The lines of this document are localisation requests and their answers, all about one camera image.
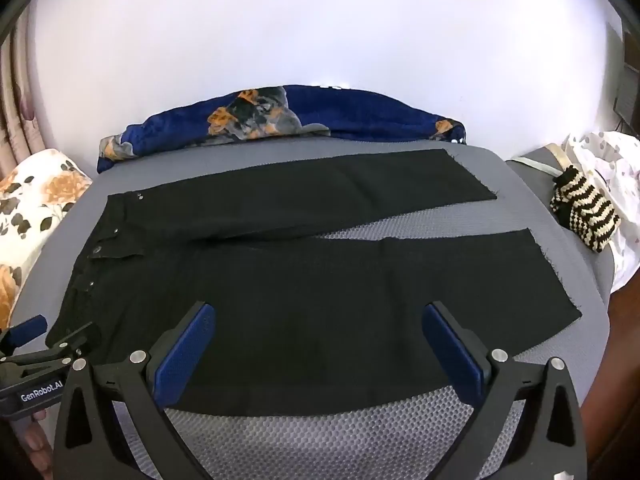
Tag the black cream striped knit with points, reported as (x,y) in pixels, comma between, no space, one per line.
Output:
(585,207)

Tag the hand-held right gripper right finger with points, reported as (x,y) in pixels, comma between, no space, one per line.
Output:
(452,347)

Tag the pink striped curtain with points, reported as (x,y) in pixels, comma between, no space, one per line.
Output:
(17,100)

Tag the blue floral blanket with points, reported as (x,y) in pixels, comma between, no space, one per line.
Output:
(350,115)

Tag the black pants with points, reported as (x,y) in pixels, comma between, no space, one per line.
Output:
(310,290)

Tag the white floral pillow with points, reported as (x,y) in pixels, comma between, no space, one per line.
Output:
(35,215)

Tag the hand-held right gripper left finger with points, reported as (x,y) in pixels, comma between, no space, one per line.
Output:
(186,347)

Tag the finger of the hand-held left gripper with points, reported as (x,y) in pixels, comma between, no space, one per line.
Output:
(27,330)
(70,341)

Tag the person's left hand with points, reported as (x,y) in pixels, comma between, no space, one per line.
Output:
(37,440)

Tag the white dotted cloth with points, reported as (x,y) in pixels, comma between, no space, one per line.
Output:
(617,170)

